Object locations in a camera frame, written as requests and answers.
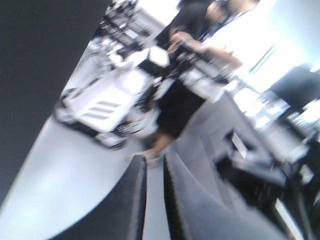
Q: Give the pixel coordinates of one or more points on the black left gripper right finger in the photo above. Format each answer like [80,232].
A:
[193,214]

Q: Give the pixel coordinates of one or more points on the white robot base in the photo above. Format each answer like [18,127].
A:
[115,105]

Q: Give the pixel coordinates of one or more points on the dark closed fridge door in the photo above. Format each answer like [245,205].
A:
[41,42]

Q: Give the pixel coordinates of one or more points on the person in white shirt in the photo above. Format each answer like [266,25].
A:
[205,41]

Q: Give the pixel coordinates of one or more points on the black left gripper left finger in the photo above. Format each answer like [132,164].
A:
[121,214]

